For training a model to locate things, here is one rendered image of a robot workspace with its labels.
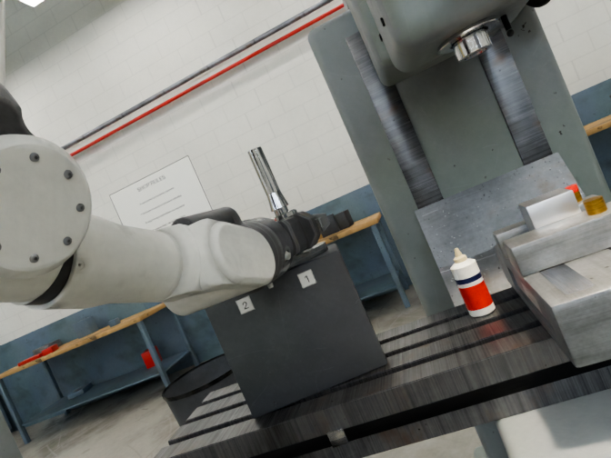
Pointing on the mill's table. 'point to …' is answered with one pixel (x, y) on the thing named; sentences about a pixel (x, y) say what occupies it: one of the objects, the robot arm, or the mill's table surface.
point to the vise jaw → (559, 242)
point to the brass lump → (595, 205)
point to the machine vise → (567, 298)
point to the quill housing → (431, 24)
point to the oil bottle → (472, 285)
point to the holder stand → (297, 333)
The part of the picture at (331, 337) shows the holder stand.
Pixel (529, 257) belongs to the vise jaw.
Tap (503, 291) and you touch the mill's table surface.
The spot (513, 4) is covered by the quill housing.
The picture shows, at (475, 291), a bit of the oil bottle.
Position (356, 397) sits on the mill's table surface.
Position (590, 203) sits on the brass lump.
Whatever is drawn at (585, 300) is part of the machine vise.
